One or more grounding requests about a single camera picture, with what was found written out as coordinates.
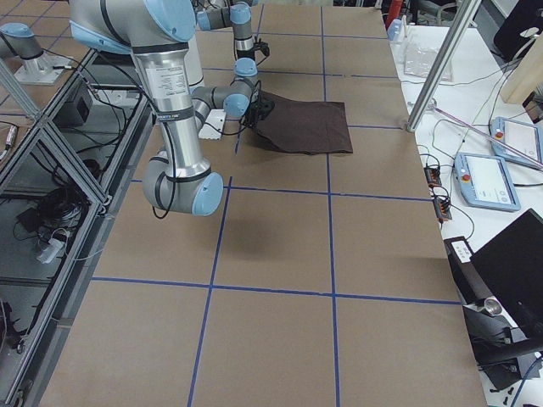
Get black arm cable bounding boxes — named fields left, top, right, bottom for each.
left=150, top=78, right=264, bottom=220

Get red cylinder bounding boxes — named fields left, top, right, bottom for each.
left=385, top=0, right=403, bottom=28

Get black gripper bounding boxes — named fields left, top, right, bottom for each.
left=236, top=48, right=255, bottom=60
left=246, top=101, right=265, bottom=125

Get black monitor stand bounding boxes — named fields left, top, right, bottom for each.
left=463, top=307, right=542, bottom=390

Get white reacher grabber tool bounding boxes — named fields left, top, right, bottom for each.
left=426, top=98, right=543, bottom=166

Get right aluminium truss frame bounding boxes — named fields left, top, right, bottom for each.
left=1, top=52, right=152, bottom=406

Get silver metal cup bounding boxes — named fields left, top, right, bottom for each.
left=481, top=297, right=503, bottom=317

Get black computer monitor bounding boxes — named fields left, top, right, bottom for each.
left=493, top=0, right=542, bottom=62

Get dark brown t-shirt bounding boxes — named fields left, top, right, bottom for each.
left=255, top=92, right=353, bottom=155

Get near blue teach pendant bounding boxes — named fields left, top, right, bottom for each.
left=454, top=153, right=521, bottom=212

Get clear plastic tray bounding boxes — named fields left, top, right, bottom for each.
left=400, top=42, right=439, bottom=78

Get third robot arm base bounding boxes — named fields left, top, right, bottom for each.
left=1, top=22, right=72, bottom=86

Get blue teach pendant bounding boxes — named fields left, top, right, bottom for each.
left=454, top=153, right=521, bottom=212
left=490, top=117, right=542, bottom=169

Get wooden board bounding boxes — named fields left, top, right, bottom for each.
left=500, top=27, right=542, bottom=104

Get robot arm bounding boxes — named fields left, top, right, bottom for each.
left=70, top=1, right=259, bottom=216
left=196, top=1, right=255, bottom=60

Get black laptop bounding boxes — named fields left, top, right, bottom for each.
left=445, top=209, right=542, bottom=337

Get aluminium frame post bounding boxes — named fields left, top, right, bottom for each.
left=406, top=0, right=481, bottom=132

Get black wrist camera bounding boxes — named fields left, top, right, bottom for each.
left=254, top=39, right=271, bottom=58
left=258, top=98, right=275, bottom=119

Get orange black connector block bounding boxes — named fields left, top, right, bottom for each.
left=423, top=165, right=442, bottom=188

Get far blue teach pendant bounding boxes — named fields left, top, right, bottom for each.
left=490, top=117, right=542, bottom=169

